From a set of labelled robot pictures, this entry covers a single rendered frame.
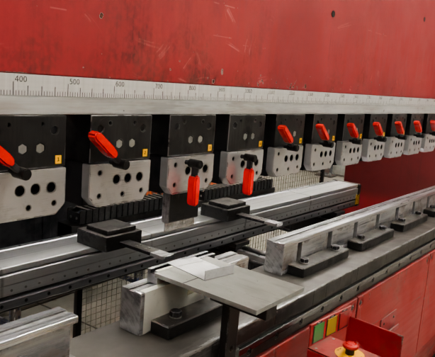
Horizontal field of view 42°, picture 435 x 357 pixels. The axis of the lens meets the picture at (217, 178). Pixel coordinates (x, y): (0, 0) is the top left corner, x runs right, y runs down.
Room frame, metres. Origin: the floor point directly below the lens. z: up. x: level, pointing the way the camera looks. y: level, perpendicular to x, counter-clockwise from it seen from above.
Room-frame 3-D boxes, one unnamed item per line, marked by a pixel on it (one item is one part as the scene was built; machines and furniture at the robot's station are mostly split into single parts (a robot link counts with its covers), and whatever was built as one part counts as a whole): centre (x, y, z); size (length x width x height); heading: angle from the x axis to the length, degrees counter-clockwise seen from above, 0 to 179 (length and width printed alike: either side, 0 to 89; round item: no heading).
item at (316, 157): (1.69, -0.27, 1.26); 0.15 x 0.09 x 0.17; 143
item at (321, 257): (1.68, -0.33, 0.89); 0.30 x 0.05 x 0.03; 143
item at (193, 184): (1.16, 0.05, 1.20); 0.04 x 0.02 x 0.10; 53
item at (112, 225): (1.34, 0.20, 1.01); 0.26 x 0.12 x 0.05; 53
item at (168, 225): (1.24, 0.08, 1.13); 0.10 x 0.02 x 0.10; 143
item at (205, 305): (1.23, 0.01, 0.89); 0.30 x 0.05 x 0.03; 143
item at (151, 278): (1.25, 0.06, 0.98); 0.20 x 0.03 x 0.03; 143
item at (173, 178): (1.21, 0.09, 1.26); 0.15 x 0.09 x 0.17; 143
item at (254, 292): (1.15, -0.04, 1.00); 0.26 x 0.18 x 0.01; 53
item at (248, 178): (1.32, -0.07, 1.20); 0.04 x 0.02 x 0.10; 53
